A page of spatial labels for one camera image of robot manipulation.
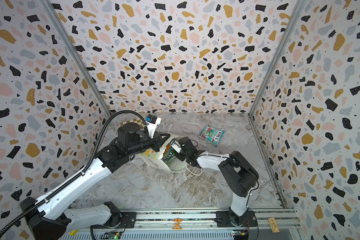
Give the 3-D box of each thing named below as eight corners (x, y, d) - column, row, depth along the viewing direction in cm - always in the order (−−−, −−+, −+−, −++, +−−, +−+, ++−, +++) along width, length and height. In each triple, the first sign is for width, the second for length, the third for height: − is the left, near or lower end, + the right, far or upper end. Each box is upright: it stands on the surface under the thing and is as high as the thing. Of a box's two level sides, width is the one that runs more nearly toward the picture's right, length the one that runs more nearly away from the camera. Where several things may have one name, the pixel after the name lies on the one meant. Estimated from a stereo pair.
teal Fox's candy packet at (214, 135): (199, 137, 110) (199, 134, 107) (205, 127, 117) (205, 123, 113) (218, 145, 106) (219, 142, 102) (223, 134, 112) (224, 131, 109)
